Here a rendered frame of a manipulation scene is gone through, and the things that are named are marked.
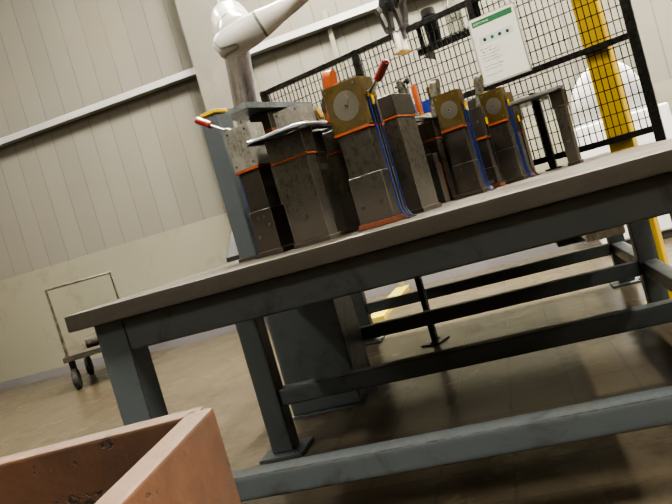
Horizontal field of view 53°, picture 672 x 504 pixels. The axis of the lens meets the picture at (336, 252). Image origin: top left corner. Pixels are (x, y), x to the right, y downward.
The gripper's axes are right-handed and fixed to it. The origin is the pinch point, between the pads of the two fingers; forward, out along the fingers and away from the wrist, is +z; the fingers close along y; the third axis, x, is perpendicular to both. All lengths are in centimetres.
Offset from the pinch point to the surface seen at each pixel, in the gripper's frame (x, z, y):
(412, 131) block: -50, 34, 23
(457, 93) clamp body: -12.2, 24.8, 21.0
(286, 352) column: -21, 101, -77
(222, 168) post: -73, 27, -30
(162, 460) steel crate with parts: -199, 53, 87
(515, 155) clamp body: 21, 50, 21
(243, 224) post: -73, 45, -28
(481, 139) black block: 8.3, 41.0, 15.7
